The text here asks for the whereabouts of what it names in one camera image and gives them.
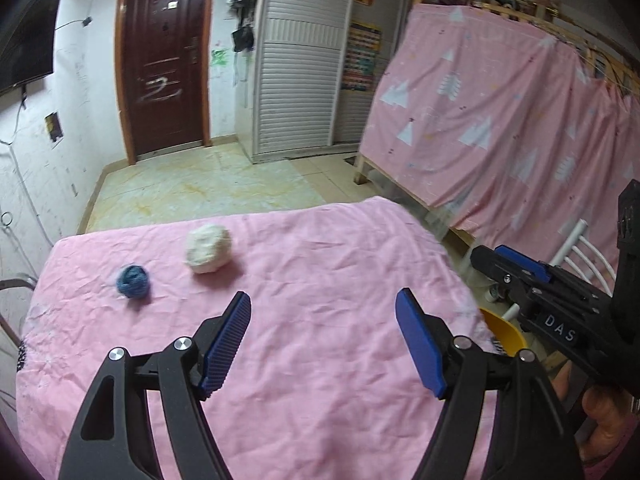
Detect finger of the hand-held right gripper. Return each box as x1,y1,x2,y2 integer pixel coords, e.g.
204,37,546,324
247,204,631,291
494,245,552,283
470,246,532,311

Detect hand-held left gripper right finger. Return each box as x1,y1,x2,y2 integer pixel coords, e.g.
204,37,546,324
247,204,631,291
395,287,586,480

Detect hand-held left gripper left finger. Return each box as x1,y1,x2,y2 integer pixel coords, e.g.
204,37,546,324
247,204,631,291
57,291,252,480

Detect yellow plastic bin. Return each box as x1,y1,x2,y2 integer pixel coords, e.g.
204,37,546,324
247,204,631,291
477,307,529,357

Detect person's right forearm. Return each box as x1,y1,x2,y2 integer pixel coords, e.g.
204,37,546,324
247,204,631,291
582,450,640,480

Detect person's right hand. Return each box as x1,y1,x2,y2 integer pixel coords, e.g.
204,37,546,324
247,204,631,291
550,360,640,466

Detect white metal chair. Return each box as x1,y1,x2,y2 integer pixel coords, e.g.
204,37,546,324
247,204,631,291
500,219,617,322

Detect white rolled sock ball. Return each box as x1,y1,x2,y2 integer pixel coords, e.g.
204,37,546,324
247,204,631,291
185,225,233,275

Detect pink table sheet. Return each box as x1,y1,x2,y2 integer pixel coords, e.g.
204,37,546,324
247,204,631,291
15,196,502,480

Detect blue yarn ball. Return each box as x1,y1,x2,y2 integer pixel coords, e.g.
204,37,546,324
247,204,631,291
116,264,151,300

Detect pink printed bed curtain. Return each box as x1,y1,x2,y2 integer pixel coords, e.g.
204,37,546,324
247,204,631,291
359,2,640,281

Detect colourful chart poster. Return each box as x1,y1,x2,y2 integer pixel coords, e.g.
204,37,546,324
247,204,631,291
342,21,382,94

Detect white slatted wardrobe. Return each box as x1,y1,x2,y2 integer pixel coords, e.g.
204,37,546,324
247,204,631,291
247,0,414,164

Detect dark brown door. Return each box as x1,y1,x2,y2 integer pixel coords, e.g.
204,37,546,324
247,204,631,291
114,0,214,167

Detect hanging black bags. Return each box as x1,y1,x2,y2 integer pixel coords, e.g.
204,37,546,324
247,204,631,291
226,0,259,54

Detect grey metal chair frame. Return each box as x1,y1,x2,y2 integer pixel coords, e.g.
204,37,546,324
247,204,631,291
0,274,39,343

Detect small wall picture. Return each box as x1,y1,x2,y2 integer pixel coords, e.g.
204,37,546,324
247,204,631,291
45,112,66,144

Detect black wall television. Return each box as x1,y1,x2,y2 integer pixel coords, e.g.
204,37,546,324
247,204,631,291
0,0,55,96

